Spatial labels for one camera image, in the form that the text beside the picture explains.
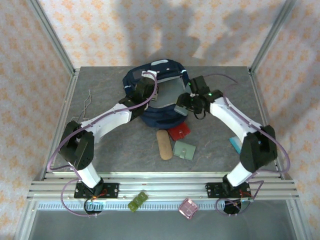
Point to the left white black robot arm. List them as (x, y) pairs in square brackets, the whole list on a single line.
[(107, 122)]

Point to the aluminium table side rail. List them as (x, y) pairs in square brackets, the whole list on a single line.
[(265, 105), (62, 112)]

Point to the grey teal textured case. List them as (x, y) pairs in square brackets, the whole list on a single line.
[(181, 111)]

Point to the aluminium mounting rail beam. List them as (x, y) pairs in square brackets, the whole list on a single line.
[(162, 186)]

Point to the aluminium frame post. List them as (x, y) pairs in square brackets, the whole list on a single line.
[(52, 37), (270, 37)]

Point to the red snap wallet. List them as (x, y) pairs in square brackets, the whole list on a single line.
[(178, 131)]

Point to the green plastic block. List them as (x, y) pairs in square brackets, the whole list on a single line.
[(137, 201)]

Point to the light blue tissue packet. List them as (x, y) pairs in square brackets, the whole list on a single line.
[(236, 143)]

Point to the pink square plastic box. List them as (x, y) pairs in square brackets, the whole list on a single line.
[(188, 208)]

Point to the tan oblong glasses case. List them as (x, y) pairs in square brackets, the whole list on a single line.
[(164, 145)]

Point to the navy blue student backpack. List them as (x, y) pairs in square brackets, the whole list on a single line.
[(162, 117)]

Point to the pale green snap wallet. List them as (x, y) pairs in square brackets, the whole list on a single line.
[(185, 150)]

